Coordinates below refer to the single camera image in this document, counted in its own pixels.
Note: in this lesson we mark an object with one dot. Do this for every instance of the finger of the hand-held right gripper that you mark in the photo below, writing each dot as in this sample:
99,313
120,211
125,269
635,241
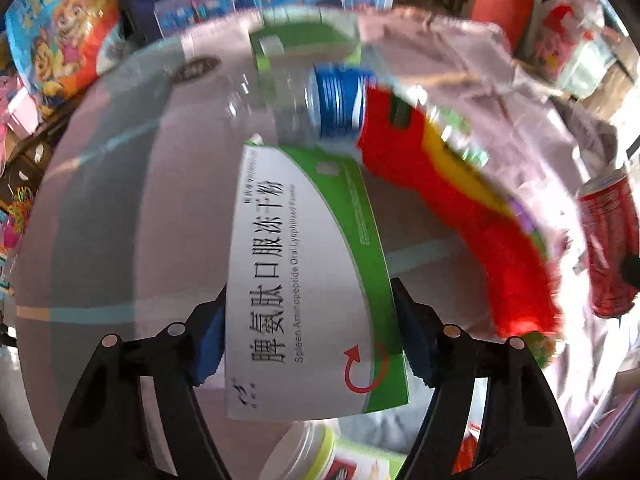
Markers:
632,271

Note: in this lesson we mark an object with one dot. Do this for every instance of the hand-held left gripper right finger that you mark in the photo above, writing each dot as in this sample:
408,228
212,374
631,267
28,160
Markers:
416,342

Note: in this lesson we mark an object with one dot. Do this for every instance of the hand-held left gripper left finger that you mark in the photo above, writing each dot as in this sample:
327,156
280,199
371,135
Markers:
212,335

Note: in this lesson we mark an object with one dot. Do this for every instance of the red drink can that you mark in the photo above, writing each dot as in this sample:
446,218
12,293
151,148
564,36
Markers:
607,240

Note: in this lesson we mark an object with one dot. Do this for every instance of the white and green medicine box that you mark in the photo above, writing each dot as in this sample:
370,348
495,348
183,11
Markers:
310,280

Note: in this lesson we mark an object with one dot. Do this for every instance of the red and yellow snack wrapper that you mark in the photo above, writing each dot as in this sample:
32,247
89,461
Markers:
465,220

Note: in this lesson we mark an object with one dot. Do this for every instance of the lime green plastic lid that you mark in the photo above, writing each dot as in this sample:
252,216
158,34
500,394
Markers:
305,452

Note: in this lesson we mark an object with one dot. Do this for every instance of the clear plastic bag of toys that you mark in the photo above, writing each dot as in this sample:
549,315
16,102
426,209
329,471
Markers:
570,35

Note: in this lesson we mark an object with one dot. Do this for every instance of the clear plastic bottle blue label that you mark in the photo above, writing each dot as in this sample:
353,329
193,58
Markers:
337,105

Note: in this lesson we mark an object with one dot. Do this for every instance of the round black sticker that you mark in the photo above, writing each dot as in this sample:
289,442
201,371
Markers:
196,70

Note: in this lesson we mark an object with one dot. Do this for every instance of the pink toy package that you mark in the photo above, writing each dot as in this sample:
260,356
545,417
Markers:
17,110

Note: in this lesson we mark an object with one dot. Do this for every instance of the cartoon puppy print bag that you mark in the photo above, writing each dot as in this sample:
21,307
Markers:
60,35

